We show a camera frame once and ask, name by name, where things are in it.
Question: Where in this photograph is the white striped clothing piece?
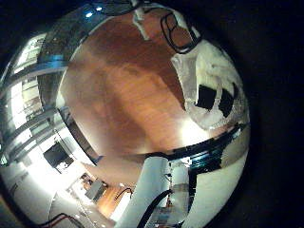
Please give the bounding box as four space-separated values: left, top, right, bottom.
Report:
132 6 200 112

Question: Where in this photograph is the grey box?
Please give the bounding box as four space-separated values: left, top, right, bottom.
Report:
85 180 106 201

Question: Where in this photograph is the black monitor screen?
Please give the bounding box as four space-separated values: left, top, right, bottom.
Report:
42 142 76 174

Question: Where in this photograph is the black hand cable loop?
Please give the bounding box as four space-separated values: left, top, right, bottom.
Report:
160 10 203 54

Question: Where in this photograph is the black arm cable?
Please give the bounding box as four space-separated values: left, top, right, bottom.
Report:
136 189 174 228

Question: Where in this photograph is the red floor cable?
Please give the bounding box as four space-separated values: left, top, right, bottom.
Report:
38 213 86 228

